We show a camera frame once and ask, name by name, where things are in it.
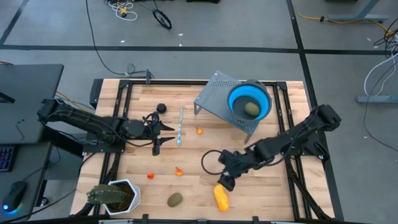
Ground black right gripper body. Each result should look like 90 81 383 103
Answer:
217 148 261 181

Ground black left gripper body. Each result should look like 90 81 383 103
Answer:
121 117 162 157

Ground teal patterned knife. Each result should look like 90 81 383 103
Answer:
177 106 184 147

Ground green brown kiwi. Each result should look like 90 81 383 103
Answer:
243 101 261 118
167 192 183 208

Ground grey perforated metal stand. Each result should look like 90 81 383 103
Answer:
193 70 272 145

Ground white plant pot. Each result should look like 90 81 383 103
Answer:
104 179 142 217

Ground blue collapsible bowl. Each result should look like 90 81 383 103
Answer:
226 79 272 122

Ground green cactus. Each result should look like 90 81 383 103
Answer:
86 184 132 205

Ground dark grey desk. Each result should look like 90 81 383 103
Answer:
0 63 65 223

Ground backlit keyboard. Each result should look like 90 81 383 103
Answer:
0 146 17 174

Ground black computer mouse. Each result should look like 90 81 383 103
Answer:
1 180 27 214

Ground grey desk foot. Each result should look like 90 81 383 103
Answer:
356 95 398 105
326 0 390 22

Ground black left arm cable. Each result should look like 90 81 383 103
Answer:
142 111 161 127

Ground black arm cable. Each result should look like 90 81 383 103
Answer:
200 149 226 176
142 111 161 127

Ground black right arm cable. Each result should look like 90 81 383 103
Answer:
200 149 226 176

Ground black table frame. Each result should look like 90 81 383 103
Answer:
89 77 345 224

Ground black floor cable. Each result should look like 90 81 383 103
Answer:
85 0 155 80

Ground black cable ring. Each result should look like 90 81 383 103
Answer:
152 8 173 31

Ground white cable coil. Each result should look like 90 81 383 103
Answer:
104 0 139 22

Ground white floor cable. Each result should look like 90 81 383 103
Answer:
363 51 398 97

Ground yellow floor cable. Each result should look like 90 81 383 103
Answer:
296 7 396 37

